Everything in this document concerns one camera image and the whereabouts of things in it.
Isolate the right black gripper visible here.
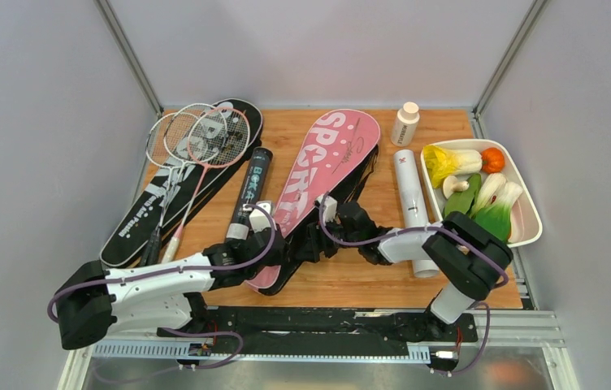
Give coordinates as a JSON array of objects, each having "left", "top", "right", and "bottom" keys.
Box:
[{"left": 295, "top": 214, "right": 362, "bottom": 262}]

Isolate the black shuttlecock tube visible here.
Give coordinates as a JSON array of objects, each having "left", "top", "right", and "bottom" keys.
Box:
[{"left": 225, "top": 147, "right": 273, "bottom": 241}]

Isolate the pink racket cover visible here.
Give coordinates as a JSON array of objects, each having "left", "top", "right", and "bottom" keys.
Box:
[{"left": 246, "top": 109, "right": 381, "bottom": 296}]

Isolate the white shuttlecock tube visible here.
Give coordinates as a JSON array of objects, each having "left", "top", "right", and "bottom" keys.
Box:
[{"left": 393, "top": 149, "right": 440, "bottom": 279}]

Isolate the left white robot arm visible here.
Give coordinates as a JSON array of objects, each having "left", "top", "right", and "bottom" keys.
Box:
[{"left": 47, "top": 201, "right": 286, "bottom": 350}]

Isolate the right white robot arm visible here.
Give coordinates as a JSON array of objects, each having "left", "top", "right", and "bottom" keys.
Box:
[{"left": 306, "top": 193, "right": 514, "bottom": 340}]

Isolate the black racket cover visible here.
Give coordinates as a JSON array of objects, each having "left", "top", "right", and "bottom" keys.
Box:
[{"left": 100, "top": 98, "right": 263, "bottom": 268}]

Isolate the white racket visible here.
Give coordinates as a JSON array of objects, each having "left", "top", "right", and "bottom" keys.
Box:
[
  {"left": 139, "top": 114, "right": 181, "bottom": 267},
  {"left": 140, "top": 103, "right": 227, "bottom": 267}
]

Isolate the yellow napa cabbage toy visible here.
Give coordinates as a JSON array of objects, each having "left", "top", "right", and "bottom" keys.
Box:
[{"left": 422, "top": 145, "right": 483, "bottom": 189}]

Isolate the mushroom toy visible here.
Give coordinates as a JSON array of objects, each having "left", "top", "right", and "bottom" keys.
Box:
[{"left": 442, "top": 175, "right": 470, "bottom": 199}]

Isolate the beige plastic bottle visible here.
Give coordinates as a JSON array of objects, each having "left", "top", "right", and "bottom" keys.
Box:
[{"left": 390, "top": 102, "right": 420, "bottom": 147}]

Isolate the white racket outer left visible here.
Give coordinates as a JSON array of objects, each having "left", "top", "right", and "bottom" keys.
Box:
[{"left": 139, "top": 114, "right": 181, "bottom": 267}]

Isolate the green leaf vegetable toy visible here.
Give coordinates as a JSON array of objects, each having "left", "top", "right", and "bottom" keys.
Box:
[{"left": 442, "top": 173, "right": 483, "bottom": 217}]

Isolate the bok choy toy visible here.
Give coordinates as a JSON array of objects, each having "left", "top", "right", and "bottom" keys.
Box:
[{"left": 474, "top": 182, "right": 523, "bottom": 242}]

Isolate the orange tomato toy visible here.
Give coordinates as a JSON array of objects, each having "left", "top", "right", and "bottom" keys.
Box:
[{"left": 481, "top": 147, "right": 505, "bottom": 174}]

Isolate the white plastic tray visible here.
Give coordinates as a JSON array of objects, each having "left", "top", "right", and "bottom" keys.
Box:
[{"left": 420, "top": 138, "right": 543, "bottom": 248}]

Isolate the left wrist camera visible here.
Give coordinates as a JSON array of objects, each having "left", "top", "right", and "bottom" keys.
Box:
[{"left": 249, "top": 201, "right": 274, "bottom": 233}]

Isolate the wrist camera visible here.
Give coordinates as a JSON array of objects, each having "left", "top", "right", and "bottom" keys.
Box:
[
  {"left": 316, "top": 193, "right": 338, "bottom": 223},
  {"left": 249, "top": 201, "right": 274, "bottom": 233}
]

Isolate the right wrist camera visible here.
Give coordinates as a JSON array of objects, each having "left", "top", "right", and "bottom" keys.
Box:
[{"left": 316, "top": 193, "right": 338, "bottom": 223}]

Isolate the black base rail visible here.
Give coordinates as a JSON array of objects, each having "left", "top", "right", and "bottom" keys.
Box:
[{"left": 179, "top": 293, "right": 478, "bottom": 357}]

